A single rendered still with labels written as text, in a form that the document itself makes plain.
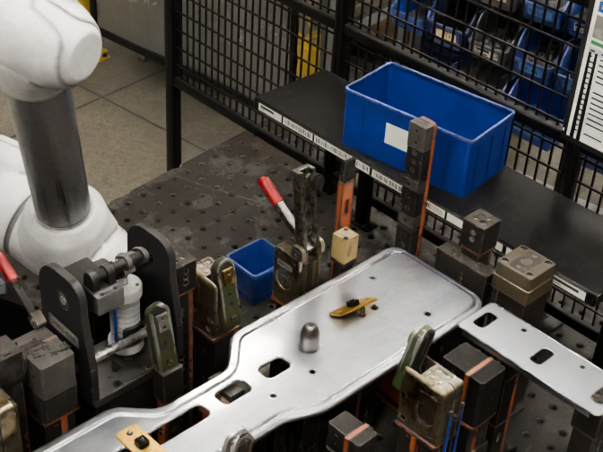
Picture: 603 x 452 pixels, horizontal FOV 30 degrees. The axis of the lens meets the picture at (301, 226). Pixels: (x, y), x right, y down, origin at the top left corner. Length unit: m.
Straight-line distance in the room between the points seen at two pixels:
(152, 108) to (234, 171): 1.72
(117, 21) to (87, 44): 3.04
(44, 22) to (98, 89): 3.06
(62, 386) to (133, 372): 0.15
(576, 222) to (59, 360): 1.01
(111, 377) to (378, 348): 0.44
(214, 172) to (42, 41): 1.29
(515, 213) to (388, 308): 0.37
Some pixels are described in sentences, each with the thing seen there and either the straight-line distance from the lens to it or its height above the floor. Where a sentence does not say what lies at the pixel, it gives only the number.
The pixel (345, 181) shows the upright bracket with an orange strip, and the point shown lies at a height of 1.16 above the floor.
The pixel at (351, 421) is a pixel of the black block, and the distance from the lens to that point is 1.75.
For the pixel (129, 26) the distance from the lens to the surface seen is 4.62.
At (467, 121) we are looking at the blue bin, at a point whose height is 1.10.
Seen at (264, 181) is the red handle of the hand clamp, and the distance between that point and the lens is 1.98.
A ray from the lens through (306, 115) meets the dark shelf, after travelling 2.42.
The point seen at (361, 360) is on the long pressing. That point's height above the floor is 1.00.
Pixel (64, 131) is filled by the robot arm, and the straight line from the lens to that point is 1.82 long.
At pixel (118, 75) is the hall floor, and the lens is 4.76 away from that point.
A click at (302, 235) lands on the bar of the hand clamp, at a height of 1.10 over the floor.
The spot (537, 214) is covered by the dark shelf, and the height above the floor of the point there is 1.03.
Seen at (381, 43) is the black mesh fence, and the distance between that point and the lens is 2.47.
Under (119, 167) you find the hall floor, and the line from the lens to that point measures 4.15.
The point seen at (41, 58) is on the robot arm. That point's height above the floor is 1.50.
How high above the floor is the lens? 2.23
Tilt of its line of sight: 35 degrees down
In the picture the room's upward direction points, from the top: 4 degrees clockwise
